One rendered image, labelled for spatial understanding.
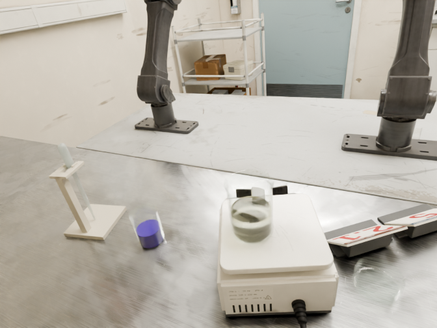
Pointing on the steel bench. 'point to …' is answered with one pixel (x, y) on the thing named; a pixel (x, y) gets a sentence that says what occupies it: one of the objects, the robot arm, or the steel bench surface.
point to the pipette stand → (85, 218)
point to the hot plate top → (279, 241)
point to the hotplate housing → (277, 291)
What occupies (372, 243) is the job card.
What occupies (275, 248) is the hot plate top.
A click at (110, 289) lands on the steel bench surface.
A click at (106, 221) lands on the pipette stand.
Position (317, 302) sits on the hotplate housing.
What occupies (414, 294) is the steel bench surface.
